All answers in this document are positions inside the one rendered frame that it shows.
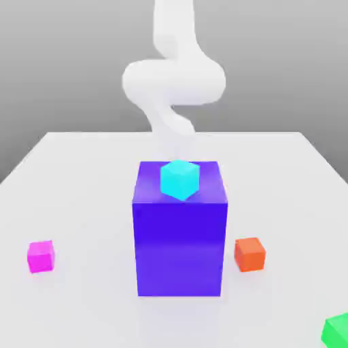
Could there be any small magenta cube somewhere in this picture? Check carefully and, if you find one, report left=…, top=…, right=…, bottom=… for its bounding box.
left=27, top=239, right=56, bottom=274

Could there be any small green cube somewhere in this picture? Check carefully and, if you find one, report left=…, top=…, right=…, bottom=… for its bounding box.
left=320, top=312, right=348, bottom=348

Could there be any large purple box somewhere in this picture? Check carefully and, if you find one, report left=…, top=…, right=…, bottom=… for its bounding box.
left=131, top=160, right=229, bottom=298

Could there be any small cyan cube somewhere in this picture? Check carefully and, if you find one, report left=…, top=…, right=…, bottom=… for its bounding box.
left=159, top=159, right=201, bottom=202

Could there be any small orange cube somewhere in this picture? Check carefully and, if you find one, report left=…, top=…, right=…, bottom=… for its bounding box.
left=234, top=237, right=267, bottom=273

